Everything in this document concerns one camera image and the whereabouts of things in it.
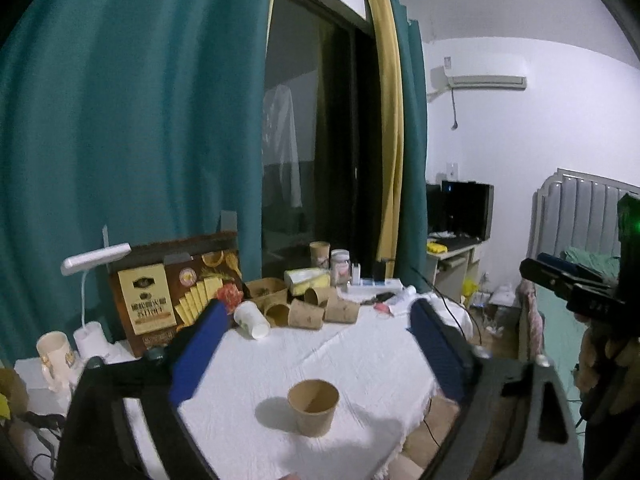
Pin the brown printed gift box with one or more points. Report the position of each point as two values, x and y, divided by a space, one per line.
150 300

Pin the white desk lamp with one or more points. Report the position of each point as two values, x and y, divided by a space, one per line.
92 260

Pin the grey padded headboard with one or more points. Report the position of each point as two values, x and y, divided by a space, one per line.
575 210

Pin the yellow plastic bag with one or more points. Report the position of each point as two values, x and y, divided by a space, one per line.
470 288

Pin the brown paper bowl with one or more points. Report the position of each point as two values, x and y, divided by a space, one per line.
267 290

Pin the yellow cloth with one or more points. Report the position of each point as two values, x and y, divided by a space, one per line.
436 248

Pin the white air conditioner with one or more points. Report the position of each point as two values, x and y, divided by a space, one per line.
480 72

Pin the brown paper cup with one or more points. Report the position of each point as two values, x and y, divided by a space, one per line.
318 295
306 315
342 309
313 407
276 315

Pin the narrow teal curtain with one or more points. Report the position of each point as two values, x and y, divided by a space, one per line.
412 160

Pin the white power strip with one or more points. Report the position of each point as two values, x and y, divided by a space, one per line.
375 287

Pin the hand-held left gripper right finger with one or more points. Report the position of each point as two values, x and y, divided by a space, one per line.
440 355

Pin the yellow curtain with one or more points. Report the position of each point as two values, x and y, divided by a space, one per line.
390 125

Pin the tall printed paper cup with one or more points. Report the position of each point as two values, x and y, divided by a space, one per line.
320 256

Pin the white wall outlet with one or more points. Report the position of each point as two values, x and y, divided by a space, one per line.
453 170

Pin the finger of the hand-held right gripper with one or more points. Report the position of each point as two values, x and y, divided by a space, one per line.
595 302
550 270

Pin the person's right hand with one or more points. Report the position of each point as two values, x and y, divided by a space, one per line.
620 357

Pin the small black box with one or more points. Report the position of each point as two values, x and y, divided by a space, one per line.
381 270

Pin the white tablecloth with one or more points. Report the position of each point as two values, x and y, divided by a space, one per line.
350 360

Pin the small white bottle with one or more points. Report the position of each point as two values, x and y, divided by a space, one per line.
356 274

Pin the green bedding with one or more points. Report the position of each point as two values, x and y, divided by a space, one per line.
592 261

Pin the red snack packet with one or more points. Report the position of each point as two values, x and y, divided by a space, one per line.
231 296

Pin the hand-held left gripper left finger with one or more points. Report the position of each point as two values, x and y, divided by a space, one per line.
197 355

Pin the clear jar with white lid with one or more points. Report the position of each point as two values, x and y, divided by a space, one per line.
341 264

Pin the wide teal curtain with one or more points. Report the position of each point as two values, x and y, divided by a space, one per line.
125 135

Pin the white mug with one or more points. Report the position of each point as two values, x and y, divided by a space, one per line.
52 355

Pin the yellow tissue box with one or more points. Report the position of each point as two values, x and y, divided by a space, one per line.
306 281

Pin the white paper cup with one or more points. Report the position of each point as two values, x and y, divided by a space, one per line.
251 320

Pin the black computer monitor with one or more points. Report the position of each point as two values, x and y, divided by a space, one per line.
465 210

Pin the pink cloth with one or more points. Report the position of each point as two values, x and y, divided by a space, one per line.
530 310

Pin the white computer desk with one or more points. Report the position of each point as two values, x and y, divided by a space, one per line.
450 265

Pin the dark glass sliding door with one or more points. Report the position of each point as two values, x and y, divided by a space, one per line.
330 135

